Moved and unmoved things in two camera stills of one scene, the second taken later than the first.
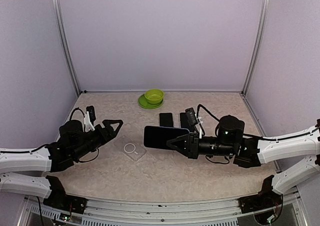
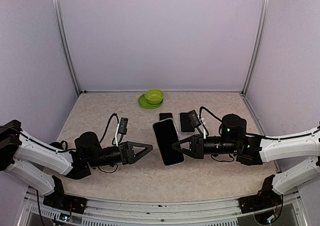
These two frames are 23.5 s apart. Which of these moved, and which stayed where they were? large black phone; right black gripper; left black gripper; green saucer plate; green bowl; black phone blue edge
Moved: left black gripper; black phone blue edge
Stayed: green saucer plate; green bowl; large black phone; right black gripper
